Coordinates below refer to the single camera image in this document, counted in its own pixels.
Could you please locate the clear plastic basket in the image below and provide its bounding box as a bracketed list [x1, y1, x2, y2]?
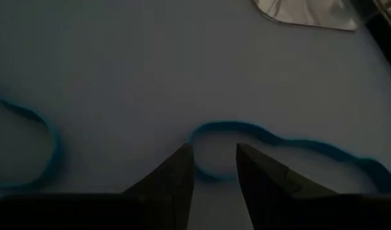
[253, 0, 358, 32]

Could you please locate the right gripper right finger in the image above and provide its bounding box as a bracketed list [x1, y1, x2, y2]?
[235, 142, 339, 197]

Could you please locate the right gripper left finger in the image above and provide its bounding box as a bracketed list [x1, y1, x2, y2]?
[122, 142, 196, 196]

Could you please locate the blue rubber band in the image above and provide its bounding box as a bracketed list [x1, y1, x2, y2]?
[187, 119, 391, 195]
[0, 91, 65, 190]

